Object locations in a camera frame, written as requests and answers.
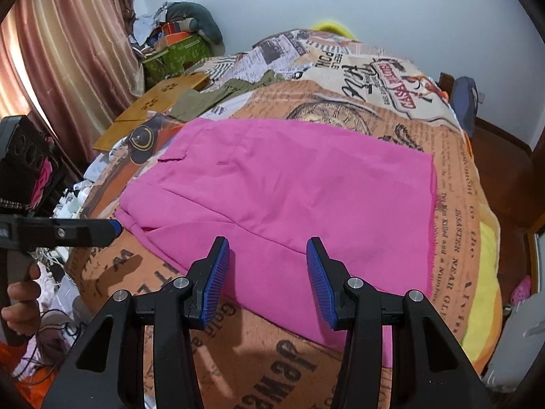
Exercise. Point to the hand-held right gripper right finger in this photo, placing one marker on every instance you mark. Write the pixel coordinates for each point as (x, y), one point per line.
(321, 285)

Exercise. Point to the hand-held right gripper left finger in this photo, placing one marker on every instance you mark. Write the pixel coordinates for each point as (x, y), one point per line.
(215, 281)

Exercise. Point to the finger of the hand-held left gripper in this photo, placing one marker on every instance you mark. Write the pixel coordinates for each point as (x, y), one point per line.
(76, 232)

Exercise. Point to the pink pants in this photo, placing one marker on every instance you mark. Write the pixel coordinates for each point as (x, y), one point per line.
(276, 187)

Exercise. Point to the person's left hand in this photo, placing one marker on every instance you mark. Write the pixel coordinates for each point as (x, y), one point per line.
(21, 311)

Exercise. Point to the white clutter pile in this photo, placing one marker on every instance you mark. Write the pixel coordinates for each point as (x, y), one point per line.
(74, 200)

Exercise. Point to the brown striped curtain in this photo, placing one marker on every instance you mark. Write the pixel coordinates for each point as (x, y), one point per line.
(64, 51)

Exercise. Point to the wooden folding lap table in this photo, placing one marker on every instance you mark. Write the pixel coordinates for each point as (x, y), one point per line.
(149, 102)

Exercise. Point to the orange cloth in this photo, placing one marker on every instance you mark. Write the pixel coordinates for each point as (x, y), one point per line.
(25, 370)

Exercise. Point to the olive green garment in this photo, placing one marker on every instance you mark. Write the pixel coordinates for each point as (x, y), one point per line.
(191, 102)

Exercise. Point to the printed newspaper pattern blanket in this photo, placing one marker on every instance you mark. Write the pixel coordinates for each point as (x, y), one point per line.
(340, 102)

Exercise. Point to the green patterned bag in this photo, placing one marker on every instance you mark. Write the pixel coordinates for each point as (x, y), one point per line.
(174, 59)

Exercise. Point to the pile of crumpled clothes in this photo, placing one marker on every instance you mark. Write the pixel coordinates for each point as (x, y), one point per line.
(147, 21)

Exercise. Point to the pink slipper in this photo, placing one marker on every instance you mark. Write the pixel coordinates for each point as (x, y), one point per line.
(521, 290)

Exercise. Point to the grey plastic object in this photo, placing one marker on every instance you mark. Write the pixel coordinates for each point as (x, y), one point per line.
(515, 349)

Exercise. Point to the orange box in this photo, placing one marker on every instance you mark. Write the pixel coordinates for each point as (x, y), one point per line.
(174, 30)

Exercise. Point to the blue backpack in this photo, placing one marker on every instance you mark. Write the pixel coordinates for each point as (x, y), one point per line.
(464, 102)

